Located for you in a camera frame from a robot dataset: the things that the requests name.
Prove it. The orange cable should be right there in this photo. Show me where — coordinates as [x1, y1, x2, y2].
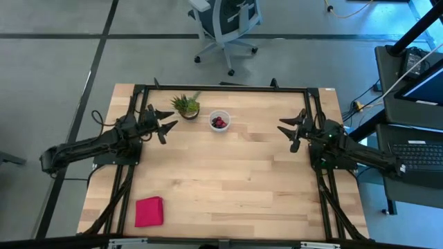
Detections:
[323, 0, 375, 20]

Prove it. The lit computer monitor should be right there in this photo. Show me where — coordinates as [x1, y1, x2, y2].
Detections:
[393, 58, 443, 107]

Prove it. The potted succulent plant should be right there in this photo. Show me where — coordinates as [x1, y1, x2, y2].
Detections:
[170, 91, 201, 121]

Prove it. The red folded cloth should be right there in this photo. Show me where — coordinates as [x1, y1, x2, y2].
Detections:
[134, 196, 165, 228]

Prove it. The black power adapter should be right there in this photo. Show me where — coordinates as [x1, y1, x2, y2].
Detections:
[401, 48, 431, 80]

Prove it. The clear plastic tupperware container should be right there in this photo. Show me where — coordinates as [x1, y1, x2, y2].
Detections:
[208, 109, 231, 133]

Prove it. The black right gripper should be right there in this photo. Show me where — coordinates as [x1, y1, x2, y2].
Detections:
[276, 108, 316, 154]

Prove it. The black work desk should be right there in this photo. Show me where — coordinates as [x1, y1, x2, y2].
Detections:
[374, 44, 443, 131]
[375, 123, 443, 216]

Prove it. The black laptop keyboard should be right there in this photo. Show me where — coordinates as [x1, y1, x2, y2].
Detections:
[388, 139, 443, 176]

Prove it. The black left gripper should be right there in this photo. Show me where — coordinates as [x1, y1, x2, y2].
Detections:
[139, 102, 179, 145]

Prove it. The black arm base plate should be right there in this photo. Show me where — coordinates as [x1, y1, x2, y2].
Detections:
[309, 143, 359, 171]
[92, 137, 143, 167]

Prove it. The black support pole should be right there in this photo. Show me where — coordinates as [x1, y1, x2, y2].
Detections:
[387, 0, 443, 56]

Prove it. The black rig crossbar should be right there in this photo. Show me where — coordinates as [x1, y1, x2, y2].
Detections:
[0, 234, 443, 249]

